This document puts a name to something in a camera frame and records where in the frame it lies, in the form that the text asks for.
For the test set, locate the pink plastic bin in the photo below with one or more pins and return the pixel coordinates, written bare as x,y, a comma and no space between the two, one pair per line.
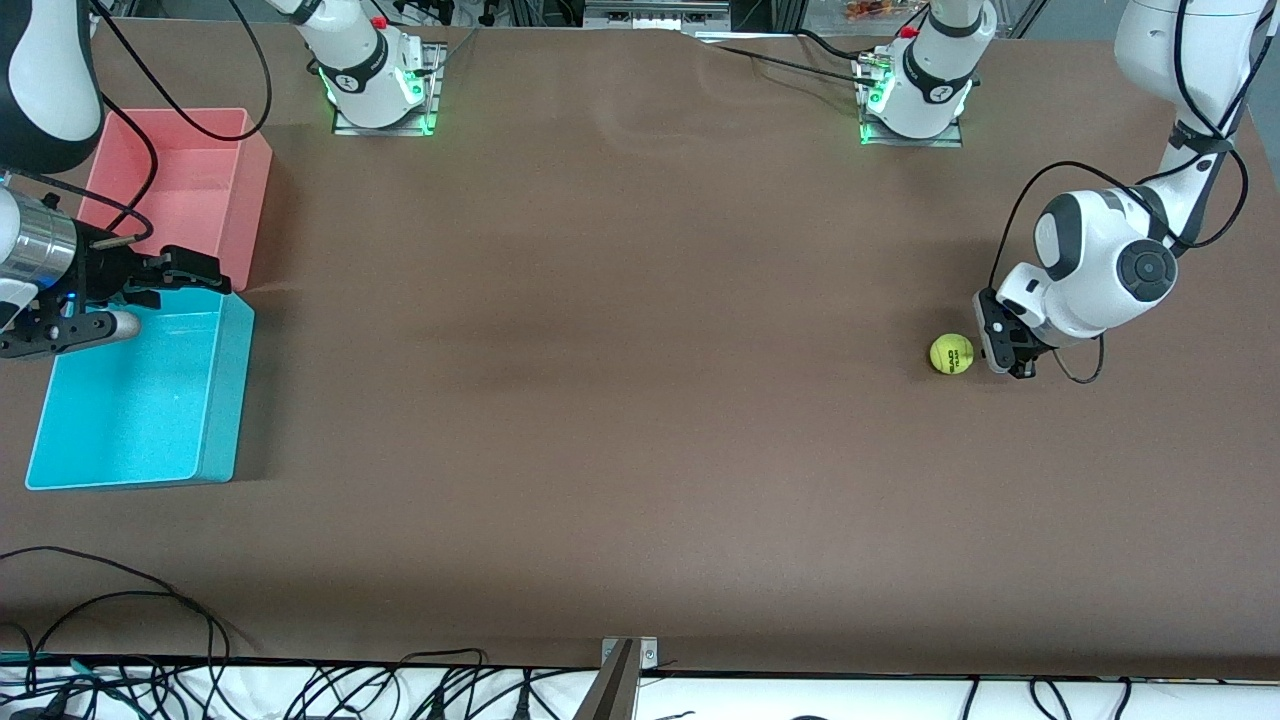
200,180

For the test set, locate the grey metal box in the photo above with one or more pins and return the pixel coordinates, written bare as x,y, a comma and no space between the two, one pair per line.
655,14

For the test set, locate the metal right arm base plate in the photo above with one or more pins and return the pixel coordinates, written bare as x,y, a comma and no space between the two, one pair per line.
385,130

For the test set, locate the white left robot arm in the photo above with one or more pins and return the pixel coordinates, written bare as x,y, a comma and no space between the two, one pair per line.
1100,260

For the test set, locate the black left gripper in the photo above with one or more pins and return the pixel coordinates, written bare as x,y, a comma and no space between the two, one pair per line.
1020,352

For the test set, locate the grey metal pole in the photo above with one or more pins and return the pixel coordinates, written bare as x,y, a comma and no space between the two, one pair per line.
612,690

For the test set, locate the orange packet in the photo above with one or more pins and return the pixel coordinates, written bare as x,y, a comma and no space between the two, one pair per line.
878,10

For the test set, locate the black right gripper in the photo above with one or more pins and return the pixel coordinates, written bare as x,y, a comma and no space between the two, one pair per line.
103,271

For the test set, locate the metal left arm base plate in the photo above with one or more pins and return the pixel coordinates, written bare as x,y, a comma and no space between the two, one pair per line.
910,142

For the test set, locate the brown table cover sheet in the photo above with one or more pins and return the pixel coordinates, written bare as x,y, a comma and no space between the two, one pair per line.
640,400

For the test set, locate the yellow tennis ball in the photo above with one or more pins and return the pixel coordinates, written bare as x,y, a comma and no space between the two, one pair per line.
952,354

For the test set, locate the blue plastic bin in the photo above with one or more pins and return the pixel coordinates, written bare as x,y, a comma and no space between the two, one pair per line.
130,420

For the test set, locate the small metal edge bracket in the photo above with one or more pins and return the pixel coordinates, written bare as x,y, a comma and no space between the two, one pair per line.
645,650

